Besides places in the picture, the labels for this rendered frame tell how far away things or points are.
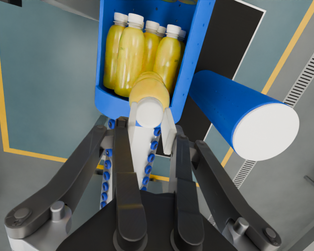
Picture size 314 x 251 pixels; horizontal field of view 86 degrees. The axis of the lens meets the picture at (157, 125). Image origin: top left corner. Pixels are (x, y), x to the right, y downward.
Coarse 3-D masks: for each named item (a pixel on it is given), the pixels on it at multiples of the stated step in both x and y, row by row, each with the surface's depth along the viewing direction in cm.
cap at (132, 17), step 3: (129, 15) 42; (132, 15) 41; (135, 15) 41; (138, 15) 41; (129, 18) 42; (132, 18) 42; (135, 18) 41; (138, 18) 42; (141, 18) 42; (132, 21) 42; (135, 21) 42; (138, 21) 42; (141, 21) 42; (141, 24) 43
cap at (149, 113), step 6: (144, 102) 22; (150, 102) 22; (156, 102) 23; (138, 108) 22; (144, 108) 22; (150, 108) 22; (156, 108) 22; (138, 114) 23; (144, 114) 23; (150, 114) 23; (156, 114) 23; (162, 114) 23; (138, 120) 23; (144, 120) 23; (150, 120) 23; (156, 120) 23; (144, 126) 24; (150, 126) 24
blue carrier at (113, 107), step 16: (112, 0) 47; (128, 0) 52; (144, 0) 54; (160, 0) 55; (208, 0) 37; (112, 16) 49; (144, 16) 56; (160, 16) 57; (176, 16) 55; (192, 16) 52; (208, 16) 40; (144, 32) 58; (192, 32) 38; (192, 48) 40; (192, 64) 43; (96, 80) 47; (96, 96) 48; (112, 96) 42; (176, 96) 44; (112, 112) 44; (128, 112) 42; (176, 112) 48
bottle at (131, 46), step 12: (132, 24) 42; (132, 36) 42; (144, 36) 44; (120, 48) 44; (132, 48) 43; (144, 48) 45; (120, 60) 45; (132, 60) 44; (120, 72) 46; (132, 72) 46; (120, 84) 47; (132, 84) 47
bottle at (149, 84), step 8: (144, 72) 38; (152, 72) 37; (136, 80) 34; (144, 80) 28; (152, 80) 28; (160, 80) 32; (136, 88) 27; (144, 88) 26; (152, 88) 26; (160, 88) 26; (136, 96) 25; (144, 96) 25; (152, 96) 25; (160, 96) 25; (168, 96) 28; (160, 104) 24; (168, 104) 27
